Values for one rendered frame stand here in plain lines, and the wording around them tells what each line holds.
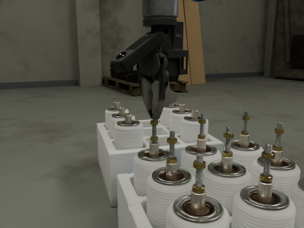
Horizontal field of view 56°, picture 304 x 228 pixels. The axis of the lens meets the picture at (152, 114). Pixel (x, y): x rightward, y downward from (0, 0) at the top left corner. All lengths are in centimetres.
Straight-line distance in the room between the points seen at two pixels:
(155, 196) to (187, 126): 48
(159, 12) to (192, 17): 379
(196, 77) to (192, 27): 71
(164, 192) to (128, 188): 17
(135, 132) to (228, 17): 449
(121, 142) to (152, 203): 40
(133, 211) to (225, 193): 18
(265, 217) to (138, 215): 23
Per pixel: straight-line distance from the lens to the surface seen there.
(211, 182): 58
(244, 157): 72
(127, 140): 91
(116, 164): 89
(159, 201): 54
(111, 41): 425
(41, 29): 408
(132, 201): 62
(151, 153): 65
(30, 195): 110
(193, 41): 429
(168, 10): 60
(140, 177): 65
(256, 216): 48
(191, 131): 98
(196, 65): 423
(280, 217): 49
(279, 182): 64
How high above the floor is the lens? 49
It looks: 13 degrees down
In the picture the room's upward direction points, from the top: straight up
